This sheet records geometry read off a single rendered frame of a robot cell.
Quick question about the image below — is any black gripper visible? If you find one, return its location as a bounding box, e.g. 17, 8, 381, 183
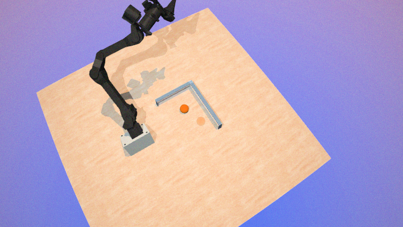
144, 0, 176, 23

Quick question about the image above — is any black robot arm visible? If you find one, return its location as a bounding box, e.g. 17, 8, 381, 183
89, 4, 155, 139

